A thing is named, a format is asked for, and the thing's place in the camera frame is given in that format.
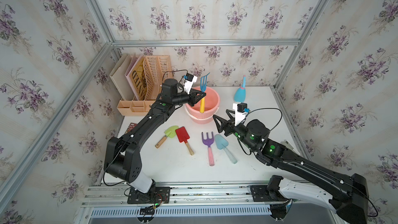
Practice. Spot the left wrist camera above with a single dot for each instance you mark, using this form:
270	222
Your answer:
189	80

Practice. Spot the red shovel wooden handle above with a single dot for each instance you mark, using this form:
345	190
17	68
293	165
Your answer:
183	137

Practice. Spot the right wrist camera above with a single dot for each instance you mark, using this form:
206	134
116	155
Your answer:
241	111

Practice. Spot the light blue trowel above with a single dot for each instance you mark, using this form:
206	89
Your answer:
222	144

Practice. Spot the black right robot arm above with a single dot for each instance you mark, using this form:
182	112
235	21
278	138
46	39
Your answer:
346	195

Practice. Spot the yellow vintage magazine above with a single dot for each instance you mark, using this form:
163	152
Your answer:
135	76

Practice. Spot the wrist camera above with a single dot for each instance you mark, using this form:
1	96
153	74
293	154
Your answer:
241	111
189	80

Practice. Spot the teal fork yellow handle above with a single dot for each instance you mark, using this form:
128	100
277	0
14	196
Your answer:
203	85

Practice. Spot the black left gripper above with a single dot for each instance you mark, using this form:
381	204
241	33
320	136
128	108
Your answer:
192	97

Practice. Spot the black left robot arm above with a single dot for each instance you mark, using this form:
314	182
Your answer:
123	154

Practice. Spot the aluminium frame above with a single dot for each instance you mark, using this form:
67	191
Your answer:
23	168

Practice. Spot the aluminium mounting rail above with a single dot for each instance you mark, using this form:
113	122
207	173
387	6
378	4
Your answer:
205	193

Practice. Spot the purple fork pink handle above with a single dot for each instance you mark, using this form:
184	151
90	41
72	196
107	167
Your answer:
208	141

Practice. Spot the beige folder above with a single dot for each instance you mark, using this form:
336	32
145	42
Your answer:
117	76

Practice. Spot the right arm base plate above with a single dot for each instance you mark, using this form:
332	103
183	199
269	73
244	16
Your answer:
260	193

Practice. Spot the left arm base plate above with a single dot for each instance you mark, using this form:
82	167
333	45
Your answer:
155	195

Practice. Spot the beige plastic file organizer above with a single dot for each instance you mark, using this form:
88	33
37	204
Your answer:
157	69

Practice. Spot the red brown book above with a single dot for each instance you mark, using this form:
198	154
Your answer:
131	127

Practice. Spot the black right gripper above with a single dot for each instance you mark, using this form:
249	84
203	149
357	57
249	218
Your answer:
223	122

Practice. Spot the green trowel wooden handle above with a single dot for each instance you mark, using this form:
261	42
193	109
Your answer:
168	133

